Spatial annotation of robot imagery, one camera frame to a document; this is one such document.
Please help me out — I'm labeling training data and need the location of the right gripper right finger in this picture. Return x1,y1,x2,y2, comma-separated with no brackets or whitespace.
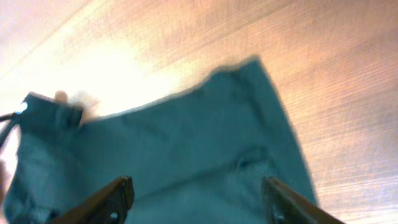
262,177,344,224

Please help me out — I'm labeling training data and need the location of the black t-shirt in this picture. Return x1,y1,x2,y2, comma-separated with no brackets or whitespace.
4,58,316,223

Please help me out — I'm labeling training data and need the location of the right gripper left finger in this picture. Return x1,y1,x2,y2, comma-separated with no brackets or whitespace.
49,176,134,224

